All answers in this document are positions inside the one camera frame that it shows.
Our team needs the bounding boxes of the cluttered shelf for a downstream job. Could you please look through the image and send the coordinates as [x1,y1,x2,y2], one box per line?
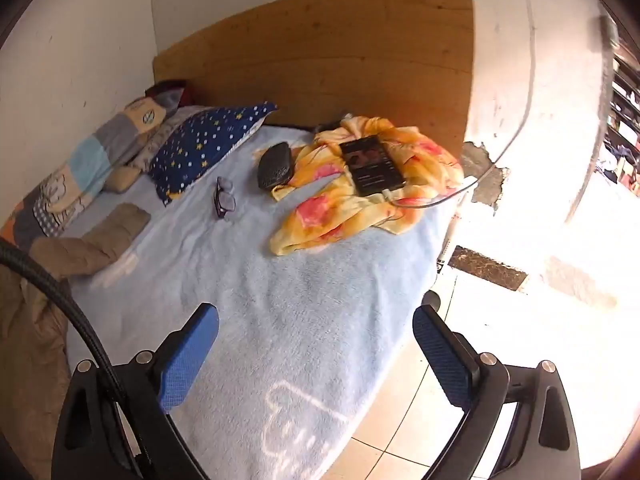
[597,15,640,186]

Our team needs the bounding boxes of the navy star-print pillow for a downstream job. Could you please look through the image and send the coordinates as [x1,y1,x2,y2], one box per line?
[148,101,278,207]

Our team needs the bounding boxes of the yellow floral cloth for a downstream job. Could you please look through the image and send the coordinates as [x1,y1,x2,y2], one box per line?
[270,115,466,257]

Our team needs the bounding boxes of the patchwork quilt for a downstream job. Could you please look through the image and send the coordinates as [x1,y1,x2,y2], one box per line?
[0,95,211,251]

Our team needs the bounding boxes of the white charging cable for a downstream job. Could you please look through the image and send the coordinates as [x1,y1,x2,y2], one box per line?
[382,0,538,211]

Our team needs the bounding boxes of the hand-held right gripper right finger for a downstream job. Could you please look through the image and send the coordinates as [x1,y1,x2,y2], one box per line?
[413,304,581,480]

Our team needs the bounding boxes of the black flexible cable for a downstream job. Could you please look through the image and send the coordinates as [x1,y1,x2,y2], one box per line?
[0,236,156,471]

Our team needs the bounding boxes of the brown down jacket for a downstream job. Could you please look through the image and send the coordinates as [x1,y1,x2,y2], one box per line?
[0,203,152,480]

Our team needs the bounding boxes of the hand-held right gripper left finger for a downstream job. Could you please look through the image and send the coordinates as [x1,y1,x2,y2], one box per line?
[51,303,221,480]

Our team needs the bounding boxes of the light blue bed blanket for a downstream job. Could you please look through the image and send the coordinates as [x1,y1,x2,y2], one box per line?
[65,125,458,480]

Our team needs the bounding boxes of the dark-framed eyeglasses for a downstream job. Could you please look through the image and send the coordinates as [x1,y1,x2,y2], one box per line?
[201,176,237,221]

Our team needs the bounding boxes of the black eyeglasses case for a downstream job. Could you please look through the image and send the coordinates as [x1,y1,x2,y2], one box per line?
[257,142,292,192]

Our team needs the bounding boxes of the black smartphone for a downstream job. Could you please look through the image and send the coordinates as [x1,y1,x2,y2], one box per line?
[339,135,407,197]

